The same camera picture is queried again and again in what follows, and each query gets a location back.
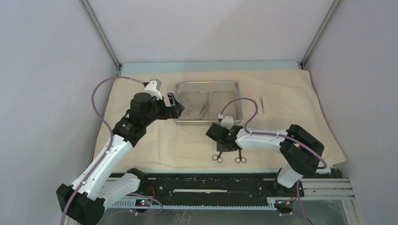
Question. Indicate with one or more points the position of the metal surgical scissors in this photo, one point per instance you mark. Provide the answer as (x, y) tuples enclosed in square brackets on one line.
[(240, 158)]

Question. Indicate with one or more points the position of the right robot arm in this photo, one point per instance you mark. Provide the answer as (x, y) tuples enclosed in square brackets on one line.
[(302, 151)]

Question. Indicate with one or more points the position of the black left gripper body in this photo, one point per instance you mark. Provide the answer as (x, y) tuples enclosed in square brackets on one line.
[(159, 111)]

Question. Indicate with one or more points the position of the thin metal needle tweezers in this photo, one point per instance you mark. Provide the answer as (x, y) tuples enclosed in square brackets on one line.
[(262, 103)]

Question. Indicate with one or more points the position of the aluminium frame rail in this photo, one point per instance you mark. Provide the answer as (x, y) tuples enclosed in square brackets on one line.
[(314, 189)]

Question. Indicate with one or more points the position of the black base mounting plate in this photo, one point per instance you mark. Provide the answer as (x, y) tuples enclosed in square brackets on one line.
[(174, 185)]

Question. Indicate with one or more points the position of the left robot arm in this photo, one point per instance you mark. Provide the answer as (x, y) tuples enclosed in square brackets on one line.
[(87, 198)]

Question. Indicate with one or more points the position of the metal surgical forceps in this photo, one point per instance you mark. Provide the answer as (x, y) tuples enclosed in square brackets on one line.
[(204, 110)]

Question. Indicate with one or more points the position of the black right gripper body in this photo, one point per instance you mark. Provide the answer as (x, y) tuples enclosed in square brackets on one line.
[(220, 148)]

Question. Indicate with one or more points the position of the metal surgical instrument tray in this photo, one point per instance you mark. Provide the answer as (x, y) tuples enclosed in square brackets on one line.
[(204, 100)]

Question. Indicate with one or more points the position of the beige cloth wrap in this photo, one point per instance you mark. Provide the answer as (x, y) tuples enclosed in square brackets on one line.
[(288, 96)]

